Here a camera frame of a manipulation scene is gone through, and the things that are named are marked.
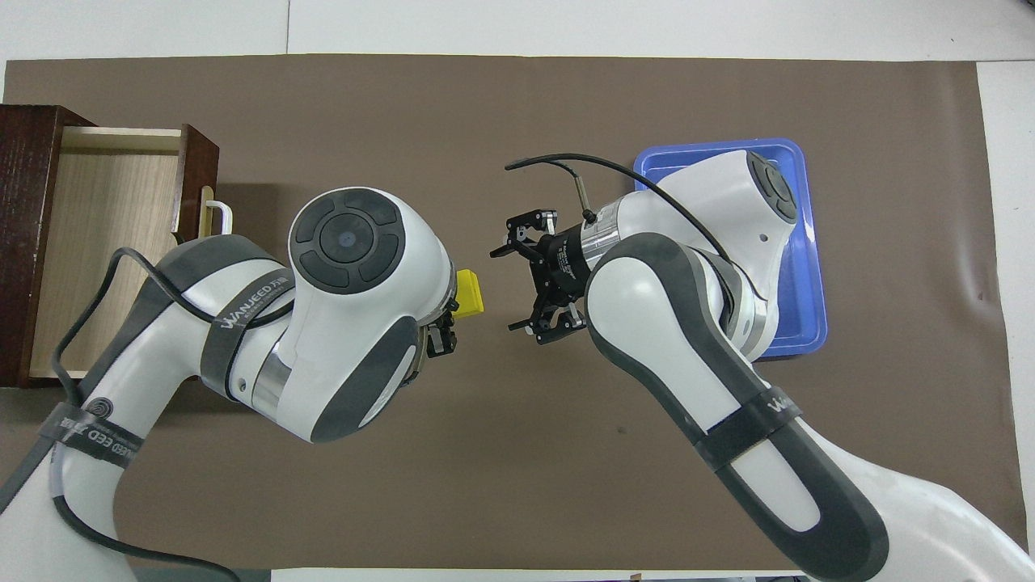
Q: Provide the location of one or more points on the blue plastic tray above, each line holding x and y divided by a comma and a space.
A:
804, 267

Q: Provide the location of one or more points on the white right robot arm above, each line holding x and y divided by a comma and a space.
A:
671, 323

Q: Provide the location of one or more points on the brown paper table mat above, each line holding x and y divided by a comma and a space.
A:
485, 121

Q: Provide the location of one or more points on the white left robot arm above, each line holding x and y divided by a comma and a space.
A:
348, 307

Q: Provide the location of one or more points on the yellow cube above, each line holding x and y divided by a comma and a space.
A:
470, 293

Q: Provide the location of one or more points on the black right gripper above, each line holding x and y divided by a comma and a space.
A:
559, 271

